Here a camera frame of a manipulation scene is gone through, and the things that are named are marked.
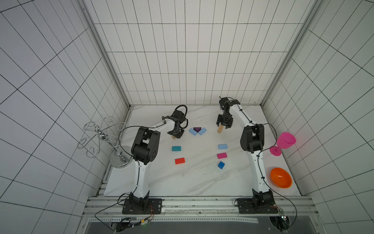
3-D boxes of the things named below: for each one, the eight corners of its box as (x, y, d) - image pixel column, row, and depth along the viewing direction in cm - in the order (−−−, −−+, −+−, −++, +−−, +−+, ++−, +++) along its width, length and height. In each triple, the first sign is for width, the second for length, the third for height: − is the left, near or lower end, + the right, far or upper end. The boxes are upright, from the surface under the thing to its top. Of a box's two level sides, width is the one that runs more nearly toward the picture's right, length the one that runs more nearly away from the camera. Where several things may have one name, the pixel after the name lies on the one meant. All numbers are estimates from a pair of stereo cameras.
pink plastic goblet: (270, 157, 95) (284, 143, 81) (266, 146, 100) (278, 132, 86) (282, 157, 95) (298, 143, 81) (277, 146, 100) (292, 132, 86)
